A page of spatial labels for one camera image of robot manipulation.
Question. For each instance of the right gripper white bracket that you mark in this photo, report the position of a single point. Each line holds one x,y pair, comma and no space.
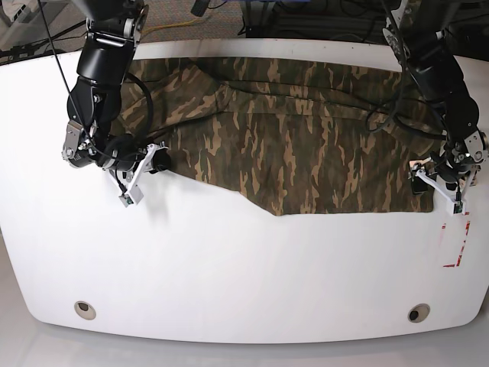
125,168

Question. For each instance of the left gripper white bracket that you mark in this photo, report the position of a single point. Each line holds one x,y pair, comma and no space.
444,179

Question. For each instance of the camouflage T-shirt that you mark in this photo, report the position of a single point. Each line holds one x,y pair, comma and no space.
293,137

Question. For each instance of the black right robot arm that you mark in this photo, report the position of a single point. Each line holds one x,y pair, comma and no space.
113,33

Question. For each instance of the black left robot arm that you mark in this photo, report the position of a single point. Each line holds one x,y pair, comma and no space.
415,31

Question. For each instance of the red tape rectangle marking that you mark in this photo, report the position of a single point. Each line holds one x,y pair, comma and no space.
453,239

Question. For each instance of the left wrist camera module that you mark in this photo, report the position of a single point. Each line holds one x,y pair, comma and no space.
456,207

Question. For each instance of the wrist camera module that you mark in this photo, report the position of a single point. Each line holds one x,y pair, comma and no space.
456,207
131,197

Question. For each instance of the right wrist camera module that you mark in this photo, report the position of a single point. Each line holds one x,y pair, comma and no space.
131,197

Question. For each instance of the right table cable grommet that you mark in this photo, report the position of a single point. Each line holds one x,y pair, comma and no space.
418,313

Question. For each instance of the table cable grommet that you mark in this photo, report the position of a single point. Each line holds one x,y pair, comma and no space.
418,313
85,310

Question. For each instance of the left table cable grommet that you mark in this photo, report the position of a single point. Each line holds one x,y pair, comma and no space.
85,310

